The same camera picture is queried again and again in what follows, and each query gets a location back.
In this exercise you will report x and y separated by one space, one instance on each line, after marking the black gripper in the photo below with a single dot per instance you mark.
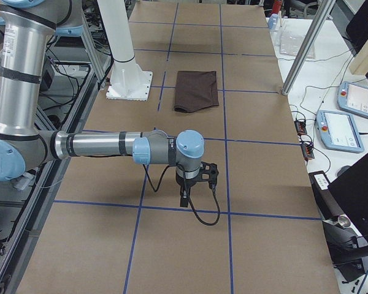
183 184

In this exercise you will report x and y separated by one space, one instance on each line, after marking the dark brown t-shirt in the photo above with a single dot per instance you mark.
195 90

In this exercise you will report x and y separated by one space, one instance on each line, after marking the orange black connector box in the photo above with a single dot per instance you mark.
300 126

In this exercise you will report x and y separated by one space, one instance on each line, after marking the steel cup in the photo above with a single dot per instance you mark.
342 221

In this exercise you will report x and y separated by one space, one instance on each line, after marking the near teach pendant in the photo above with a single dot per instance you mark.
338 131

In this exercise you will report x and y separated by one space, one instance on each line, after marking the teach pendant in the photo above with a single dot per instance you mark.
353 98
338 131

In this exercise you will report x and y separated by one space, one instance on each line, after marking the clear plastic bag sheet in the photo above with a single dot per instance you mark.
288 40

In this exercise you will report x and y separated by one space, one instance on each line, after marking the far teach pendant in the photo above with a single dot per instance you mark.
353 98

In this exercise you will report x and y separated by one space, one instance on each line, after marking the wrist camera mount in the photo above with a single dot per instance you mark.
209 173

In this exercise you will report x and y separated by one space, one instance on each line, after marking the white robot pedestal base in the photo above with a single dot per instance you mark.
127 81

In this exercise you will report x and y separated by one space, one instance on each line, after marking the aluminium frame rack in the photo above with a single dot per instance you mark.
30 166

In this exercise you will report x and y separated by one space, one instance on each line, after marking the aluminium frame post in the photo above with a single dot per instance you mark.
315 27

